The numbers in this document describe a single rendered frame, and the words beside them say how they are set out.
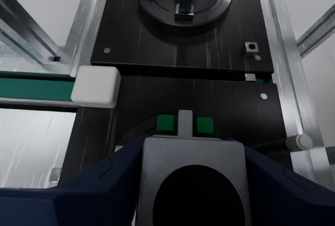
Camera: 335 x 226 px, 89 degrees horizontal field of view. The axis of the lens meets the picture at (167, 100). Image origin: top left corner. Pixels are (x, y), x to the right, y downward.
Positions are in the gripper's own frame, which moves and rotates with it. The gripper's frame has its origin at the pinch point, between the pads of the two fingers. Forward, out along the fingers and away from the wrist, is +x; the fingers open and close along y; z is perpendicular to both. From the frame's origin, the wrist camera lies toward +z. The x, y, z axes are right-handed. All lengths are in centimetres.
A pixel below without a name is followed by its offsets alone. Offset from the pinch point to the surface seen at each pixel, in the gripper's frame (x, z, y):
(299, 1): 42, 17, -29
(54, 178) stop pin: 8.4, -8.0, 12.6
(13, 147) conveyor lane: 14.2, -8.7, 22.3
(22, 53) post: 15.8, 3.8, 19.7
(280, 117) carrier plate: 12.8, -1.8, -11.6
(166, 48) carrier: 18.4, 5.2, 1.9
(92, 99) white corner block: 11.6, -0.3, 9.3
